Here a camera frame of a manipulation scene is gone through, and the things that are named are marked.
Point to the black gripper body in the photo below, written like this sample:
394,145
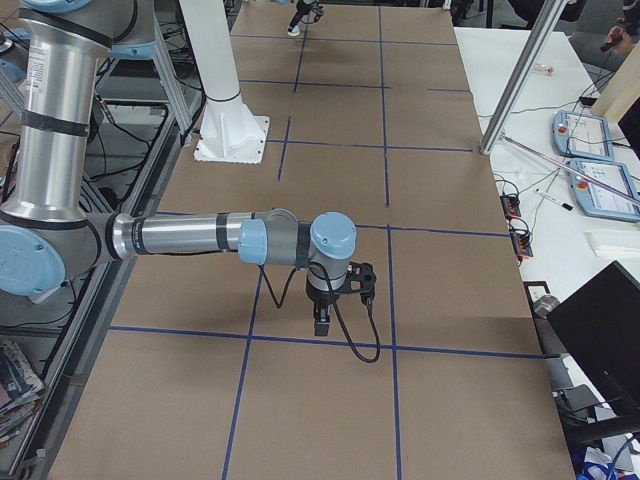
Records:
321,299
300,8

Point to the white blue call bell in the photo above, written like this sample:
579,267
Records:
294,31

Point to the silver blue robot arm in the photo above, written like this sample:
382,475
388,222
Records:
45,236

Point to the orange black connector box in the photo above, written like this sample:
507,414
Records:
510,205

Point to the black marker pen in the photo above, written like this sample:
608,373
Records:
554,200

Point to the long metal reacher rod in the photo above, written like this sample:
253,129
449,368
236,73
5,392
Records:
570,170

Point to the black monitor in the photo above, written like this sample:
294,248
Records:
599,327

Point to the lower teach pendant tablet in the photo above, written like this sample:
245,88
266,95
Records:
595,201

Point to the teach pendant tablet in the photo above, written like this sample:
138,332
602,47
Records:
582,136
595,201

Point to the upper teach pendant tablet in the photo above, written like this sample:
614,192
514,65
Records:
582,136

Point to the seated person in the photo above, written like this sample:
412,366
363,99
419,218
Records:
622,38

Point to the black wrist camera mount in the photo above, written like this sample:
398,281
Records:
360,279

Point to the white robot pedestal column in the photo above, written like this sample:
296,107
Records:
229,131

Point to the aluminium frame post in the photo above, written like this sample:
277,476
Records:
543,27

